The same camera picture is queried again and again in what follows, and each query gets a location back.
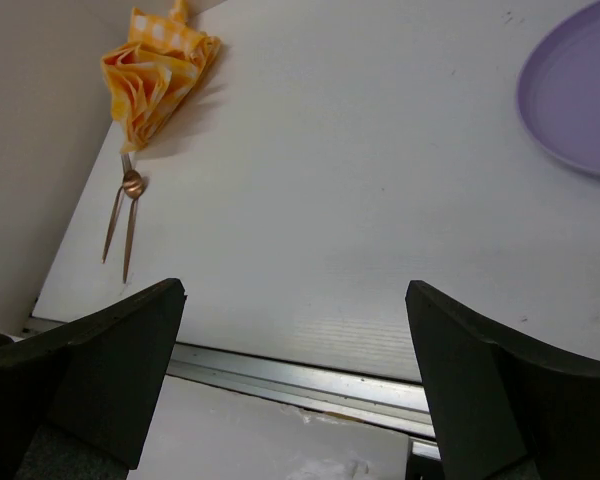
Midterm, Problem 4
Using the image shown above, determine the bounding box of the copper fork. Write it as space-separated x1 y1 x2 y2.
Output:
101 153 132 263

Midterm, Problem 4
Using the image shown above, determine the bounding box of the yellow checkered cloth napkin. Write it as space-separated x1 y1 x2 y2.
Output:
100 1 222 154

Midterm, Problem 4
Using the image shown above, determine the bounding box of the aluminium table edge rail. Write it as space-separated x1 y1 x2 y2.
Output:
167 343 441 460

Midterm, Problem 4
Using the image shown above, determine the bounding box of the purple plastic plate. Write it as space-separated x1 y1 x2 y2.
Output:
516 1 600 177

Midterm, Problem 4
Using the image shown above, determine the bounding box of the copper spoon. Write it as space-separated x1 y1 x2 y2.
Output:
123 169 146 283

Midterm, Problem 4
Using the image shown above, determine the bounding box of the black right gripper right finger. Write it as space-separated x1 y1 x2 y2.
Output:
405 280 600 479

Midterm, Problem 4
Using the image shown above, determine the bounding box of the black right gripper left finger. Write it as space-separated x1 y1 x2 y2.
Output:
0 278 186 479

